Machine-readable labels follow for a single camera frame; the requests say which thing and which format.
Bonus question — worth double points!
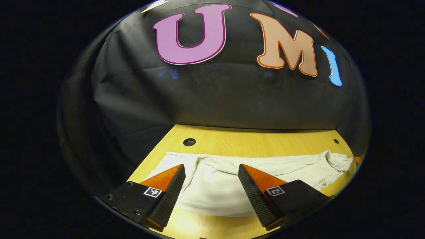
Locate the white jeans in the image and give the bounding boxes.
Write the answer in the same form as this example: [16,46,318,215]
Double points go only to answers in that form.
[145,150,354,218]

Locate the black backdrop cloth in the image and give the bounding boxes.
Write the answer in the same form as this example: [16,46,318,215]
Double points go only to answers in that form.
[57,0,370,203]

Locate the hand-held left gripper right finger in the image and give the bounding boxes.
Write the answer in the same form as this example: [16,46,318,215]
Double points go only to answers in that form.
[237,163,333,231]

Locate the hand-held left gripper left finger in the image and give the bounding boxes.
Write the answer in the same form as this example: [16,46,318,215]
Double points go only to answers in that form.
[100,164,186,232]

